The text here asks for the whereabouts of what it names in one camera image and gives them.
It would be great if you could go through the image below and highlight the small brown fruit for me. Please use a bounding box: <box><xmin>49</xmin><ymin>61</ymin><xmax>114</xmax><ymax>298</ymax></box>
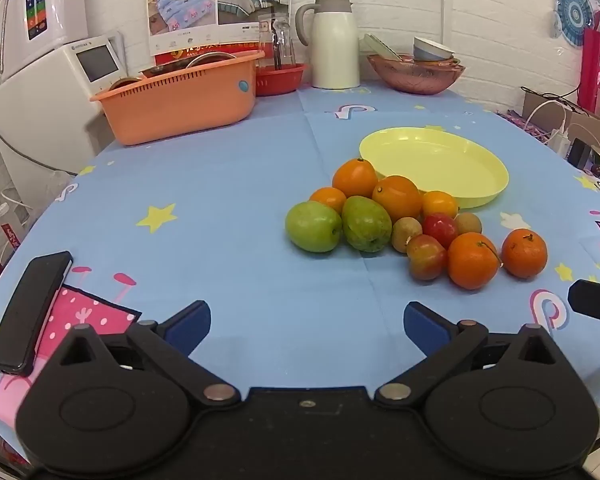
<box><xmin>454</xmin><ymin>212</ymin><xmax>482</xmax><ymax>236</ymax></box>

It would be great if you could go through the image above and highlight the white appliance with screen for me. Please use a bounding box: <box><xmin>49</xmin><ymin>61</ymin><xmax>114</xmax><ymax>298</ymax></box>
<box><xmin>0</xmin><ymin>31</ymin><xmax>127</xmax><ymax>188</ymax></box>

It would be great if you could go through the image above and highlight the yellow plastic plate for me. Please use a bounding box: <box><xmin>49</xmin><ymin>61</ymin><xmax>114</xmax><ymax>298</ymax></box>
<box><xmin>358</xmin><ymin>127</ymin><xmax>510</xmax><ymax>210</ymax></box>

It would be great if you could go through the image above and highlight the small black box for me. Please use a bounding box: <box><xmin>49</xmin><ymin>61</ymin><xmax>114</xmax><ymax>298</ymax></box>
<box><xmin>567</xmin><ymin>139</ymin><xmax>594</xmax><ymax>170</ymax></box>

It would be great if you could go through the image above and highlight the cardboard box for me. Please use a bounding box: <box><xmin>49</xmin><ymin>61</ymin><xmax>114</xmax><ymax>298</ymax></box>
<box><xmin>522</xmin><ymin>87</ymin><xmax>600</xmax><ymax>147</ymax></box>

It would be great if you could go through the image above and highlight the black phone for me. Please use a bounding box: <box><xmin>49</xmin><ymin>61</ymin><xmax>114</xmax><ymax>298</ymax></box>
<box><xmin>0</xmin><ymin>251</ymin><xmax>74</xmax><ymax>377</ymax></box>

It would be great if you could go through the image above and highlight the white cable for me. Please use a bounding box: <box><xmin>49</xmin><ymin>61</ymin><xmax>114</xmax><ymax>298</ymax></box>
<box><xmin>525</xmin><ymin>99</ymin><xmax>573</xmax><ymax>133</ymax></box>

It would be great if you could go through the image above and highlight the blue printed tablecloth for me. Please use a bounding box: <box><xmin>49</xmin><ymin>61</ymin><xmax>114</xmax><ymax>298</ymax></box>
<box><xmin>0</xmin><ymin>82</ymin><xmax>600</xmax><ymax>461</ymax></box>

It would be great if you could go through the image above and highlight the white charger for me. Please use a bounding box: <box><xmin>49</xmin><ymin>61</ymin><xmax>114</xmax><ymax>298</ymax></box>
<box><xmin>550</xmin><ymin>129</ymin><xmax>572</xmax><ymax>157</ymax></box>

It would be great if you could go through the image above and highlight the metal bowl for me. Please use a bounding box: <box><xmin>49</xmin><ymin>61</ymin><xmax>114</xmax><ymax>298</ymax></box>
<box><xmin>186</xmin><ymin>51</ymin><xmax>233</xmax><ymax>69</ymax></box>

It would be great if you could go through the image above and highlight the orange plastic basket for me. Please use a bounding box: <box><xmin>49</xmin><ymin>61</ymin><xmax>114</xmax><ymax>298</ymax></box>
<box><xmin>90</xmin><ymin>50</ymin><xmax>266</xmax><ymax>147</ymax></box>

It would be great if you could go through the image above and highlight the small orange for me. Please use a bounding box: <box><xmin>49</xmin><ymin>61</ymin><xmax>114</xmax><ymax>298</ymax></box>
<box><xmin>310</xmin><ymin>187</ymin><xmax>347</xmax><ymax>215</ymax></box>
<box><xmin>421</xmin><ymin>190</ymin><xmax>459</xmax><ymax>220</ymax></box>

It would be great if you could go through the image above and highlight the large orange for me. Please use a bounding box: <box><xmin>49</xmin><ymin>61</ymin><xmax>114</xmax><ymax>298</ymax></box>
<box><xmin>332</xmin><ymin>158</ymin><xmax>379</xmax><ymax>200</ymax></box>
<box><xmin>372</xmin><ymin>175</ymin><xmax>423</xmax><ymax>223</ymax></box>

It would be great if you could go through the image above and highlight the tangerine with dark stem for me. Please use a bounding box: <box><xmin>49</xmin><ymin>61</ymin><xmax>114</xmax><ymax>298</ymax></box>
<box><xmin>501</xmin><ymin>228</ymin><xmax>548</xmax><ymax>279</ymax></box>

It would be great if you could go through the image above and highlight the blue white bowl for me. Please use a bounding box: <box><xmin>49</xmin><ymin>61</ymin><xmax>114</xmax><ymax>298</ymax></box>
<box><xmin>412</xmin><ymin>36</ymin><xmax>456</xmax><ymax>63</ymax></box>

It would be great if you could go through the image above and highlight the pink gift bag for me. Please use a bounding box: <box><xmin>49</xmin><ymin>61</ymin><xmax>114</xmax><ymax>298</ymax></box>
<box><xmin>578</xmin><ymin>10</ymin><xmax>600</xmax><ymax>113</ymax></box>

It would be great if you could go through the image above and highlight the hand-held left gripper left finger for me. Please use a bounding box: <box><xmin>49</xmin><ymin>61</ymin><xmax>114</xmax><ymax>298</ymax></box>
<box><xmin>55</xmin><ymin>300</ymin><xmax>241</xmax><ymax>407</ymax></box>

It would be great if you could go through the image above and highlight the green mango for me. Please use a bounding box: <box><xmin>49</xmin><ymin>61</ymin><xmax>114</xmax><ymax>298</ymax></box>
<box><xmin>341</xmin><ymin>195</ymin><xmax>393</xmax><ymax>253</ymax></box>

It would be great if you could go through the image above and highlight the red apple front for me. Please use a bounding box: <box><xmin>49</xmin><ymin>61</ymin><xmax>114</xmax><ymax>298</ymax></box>
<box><xmin>406</xmin><ymin>234</ymin><xmax>448</xmax><ymax>281</ymax></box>

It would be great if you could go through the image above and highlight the glass pitcher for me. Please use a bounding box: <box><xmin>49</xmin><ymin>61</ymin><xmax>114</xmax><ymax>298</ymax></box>
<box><xmin>257</xmin><ymin>16</ymin><xmax>297</xmax><ymax>71</ymax></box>

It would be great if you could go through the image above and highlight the white wall water purifier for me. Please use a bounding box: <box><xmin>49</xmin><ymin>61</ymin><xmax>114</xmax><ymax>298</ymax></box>
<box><xmin>0</xmin><ymin>0</ymin><xmax>89</xmax><ymax>68</ymax></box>

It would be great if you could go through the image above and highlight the red plastic basket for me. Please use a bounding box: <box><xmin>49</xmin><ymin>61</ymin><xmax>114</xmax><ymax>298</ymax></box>
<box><xmin>255</xmin><ymin>62</ymin><xmax>308</xmax><ymax>97</ymax></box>

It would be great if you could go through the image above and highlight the small red apple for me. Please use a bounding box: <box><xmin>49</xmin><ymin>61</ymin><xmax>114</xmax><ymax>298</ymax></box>
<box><xmin>422</xmin><ymin>213</ymin><xmax>459</xmax><ymax>250</ymax></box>

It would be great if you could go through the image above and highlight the green apple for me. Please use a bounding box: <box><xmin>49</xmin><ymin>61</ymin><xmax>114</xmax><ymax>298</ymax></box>
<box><xmin>285</xmin><ymin>201</ymin><xmax>343</xmax><ymax>253</ymax></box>

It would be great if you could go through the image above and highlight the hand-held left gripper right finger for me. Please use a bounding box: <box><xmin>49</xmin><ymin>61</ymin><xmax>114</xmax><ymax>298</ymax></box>
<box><xmin>376</xmin><ymin>301</ymin><xmax>561</xmax><ymax>407</ymax></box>

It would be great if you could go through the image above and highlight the brown kiwi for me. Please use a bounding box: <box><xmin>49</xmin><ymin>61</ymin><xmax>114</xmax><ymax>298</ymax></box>
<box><xmin>391</xmin><ymin>216</ymin><xmax>423</xmax><ymax>254</ymax></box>

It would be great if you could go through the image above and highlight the blue round fan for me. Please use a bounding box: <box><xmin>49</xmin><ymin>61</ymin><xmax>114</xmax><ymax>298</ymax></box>
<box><xmin>551</xmin><ymin>0</ymin><xmax>594</xmax><ymax>48</ymax></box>

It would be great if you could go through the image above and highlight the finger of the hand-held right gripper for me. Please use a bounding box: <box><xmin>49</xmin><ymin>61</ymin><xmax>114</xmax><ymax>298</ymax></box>
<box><xmin>567</xmin><ymin>279</ymin><xmax>600</xmax><ymax>338</ymax></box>

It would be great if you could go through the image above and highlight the pink glass bowl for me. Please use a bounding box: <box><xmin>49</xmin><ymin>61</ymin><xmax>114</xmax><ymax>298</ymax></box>
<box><xmin>367</xmin><ymin>53</ymin><xmax>466</xmax><ymax>96</ymax></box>

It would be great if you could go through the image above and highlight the white plate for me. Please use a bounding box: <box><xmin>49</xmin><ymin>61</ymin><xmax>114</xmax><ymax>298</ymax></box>
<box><xmin>364</xmin><ymin>33</ymin><xmax>403</xmax><ymax>61</ymax></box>

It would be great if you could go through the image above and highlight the wall poster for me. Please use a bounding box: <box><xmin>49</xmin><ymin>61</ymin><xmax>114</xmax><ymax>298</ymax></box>
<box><xmin>146</xmin><ymin>0</ymin><xmax>293</xmax><ymax>66</ymax></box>

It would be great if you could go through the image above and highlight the white thermos jug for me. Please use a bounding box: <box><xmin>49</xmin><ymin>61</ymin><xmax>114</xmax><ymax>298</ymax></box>
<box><xmin>295</xmin><ymin>0</ymin><xmax>361</xmax><ymax>90</ymax></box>

